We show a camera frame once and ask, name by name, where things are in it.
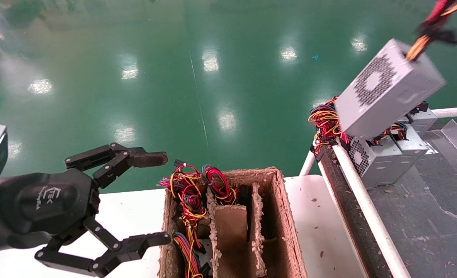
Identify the brown pulp cardboard box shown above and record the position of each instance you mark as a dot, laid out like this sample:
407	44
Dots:
278	216

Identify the grey metal power supply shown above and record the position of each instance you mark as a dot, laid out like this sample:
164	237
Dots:
425	119
410	148

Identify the dark felt side strip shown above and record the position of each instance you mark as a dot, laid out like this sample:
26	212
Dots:
352	216

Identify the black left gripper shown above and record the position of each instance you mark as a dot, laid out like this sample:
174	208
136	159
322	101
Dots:
39	200

